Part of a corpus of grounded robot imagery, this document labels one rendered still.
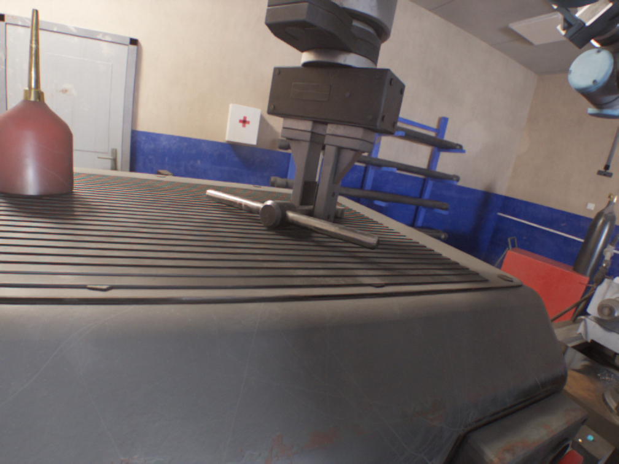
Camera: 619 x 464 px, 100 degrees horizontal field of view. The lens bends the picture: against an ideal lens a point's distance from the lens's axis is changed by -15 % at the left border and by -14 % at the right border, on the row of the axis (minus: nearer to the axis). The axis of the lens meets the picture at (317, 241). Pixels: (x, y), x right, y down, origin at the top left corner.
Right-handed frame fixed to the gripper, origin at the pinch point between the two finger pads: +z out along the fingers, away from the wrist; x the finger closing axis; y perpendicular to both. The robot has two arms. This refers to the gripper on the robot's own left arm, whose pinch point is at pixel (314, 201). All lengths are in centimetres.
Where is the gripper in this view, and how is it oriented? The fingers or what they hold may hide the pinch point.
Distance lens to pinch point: 33.1
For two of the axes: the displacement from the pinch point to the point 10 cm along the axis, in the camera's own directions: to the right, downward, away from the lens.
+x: -8.3, -3.0, 4.7
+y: 5.3, -1.5, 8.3
